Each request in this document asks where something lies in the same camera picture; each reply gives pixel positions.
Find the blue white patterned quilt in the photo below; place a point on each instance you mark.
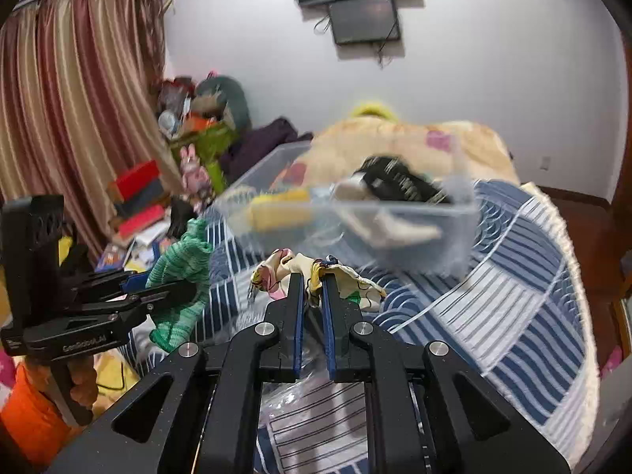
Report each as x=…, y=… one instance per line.
x=493, y=281

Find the yellow cloth item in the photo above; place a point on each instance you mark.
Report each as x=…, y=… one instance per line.
x=279, y=215

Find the beige printed blanket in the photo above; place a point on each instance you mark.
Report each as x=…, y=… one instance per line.
x=395, y=138

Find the green knitted cloth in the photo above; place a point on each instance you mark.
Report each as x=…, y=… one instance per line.
x=185, y=256

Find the black garment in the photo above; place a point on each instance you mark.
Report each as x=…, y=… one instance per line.
x=400, y=180

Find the yellow sheet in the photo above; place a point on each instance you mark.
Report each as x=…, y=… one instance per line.
x=111, y=375

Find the yellow-green plush item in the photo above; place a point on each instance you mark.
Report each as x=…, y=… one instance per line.
x=373, y=108

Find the dark purple clothing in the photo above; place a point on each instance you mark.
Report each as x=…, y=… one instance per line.
x=266, y=140

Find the pile of books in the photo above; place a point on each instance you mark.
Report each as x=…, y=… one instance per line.
x=140, y=229

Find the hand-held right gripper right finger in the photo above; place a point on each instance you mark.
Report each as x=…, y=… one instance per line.
x=328, y=335

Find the red box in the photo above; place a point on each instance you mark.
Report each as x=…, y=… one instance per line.
x=138, y=177

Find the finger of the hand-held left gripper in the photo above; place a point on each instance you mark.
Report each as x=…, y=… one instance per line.
x=134, y=282
x=163, y=296

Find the white cloth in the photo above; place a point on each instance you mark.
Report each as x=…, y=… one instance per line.
x=395, y=229

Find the person's left forearm orange sleeve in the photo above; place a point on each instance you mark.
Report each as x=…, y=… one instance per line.
x=29, y=414

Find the clear plastic storage box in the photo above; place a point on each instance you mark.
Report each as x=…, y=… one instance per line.
x=419, y=237

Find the pink rabbit plush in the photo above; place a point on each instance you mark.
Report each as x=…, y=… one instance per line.
x=193, y=173

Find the striped brown curtain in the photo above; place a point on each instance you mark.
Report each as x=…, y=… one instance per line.
x=74, y=84

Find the person's left hand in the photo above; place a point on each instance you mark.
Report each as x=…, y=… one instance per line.
x=84, y=385

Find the small black wall screen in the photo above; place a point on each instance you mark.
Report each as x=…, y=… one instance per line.
x=363, y=19

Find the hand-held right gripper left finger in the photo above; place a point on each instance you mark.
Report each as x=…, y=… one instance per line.
x=297, y=326

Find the cream printed cloth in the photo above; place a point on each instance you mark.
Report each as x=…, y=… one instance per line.
x=276, y=266

